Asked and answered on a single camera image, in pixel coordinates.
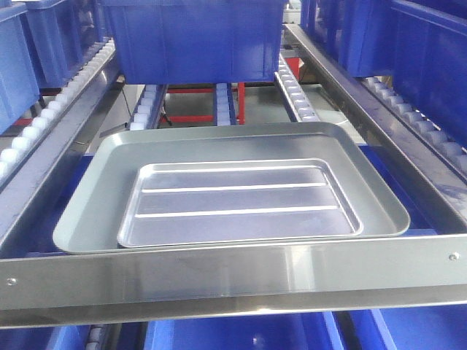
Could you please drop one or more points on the small silver ribbed tray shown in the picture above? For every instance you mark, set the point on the small silver ribbed tray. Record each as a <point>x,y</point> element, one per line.
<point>176,204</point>

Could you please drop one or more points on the large grey tray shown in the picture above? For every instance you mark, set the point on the large grey tray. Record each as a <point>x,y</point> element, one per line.
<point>92,219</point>

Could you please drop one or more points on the blue crate behind trays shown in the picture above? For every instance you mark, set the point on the blue crate behind trays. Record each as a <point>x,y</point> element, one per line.
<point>191,42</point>

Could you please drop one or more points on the large blue plastic crate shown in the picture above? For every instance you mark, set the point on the large blue plastic crate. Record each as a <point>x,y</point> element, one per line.
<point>420,44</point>

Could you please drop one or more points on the blue crate upper left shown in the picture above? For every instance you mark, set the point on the blue crate upper left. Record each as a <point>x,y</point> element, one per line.
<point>43,45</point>

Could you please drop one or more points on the red steel frame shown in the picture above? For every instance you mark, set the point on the red steel frame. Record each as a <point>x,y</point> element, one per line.
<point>189,106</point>

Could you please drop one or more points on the steel front shelf rail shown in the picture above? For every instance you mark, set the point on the steel front shelf rail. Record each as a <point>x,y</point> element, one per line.
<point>129,286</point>

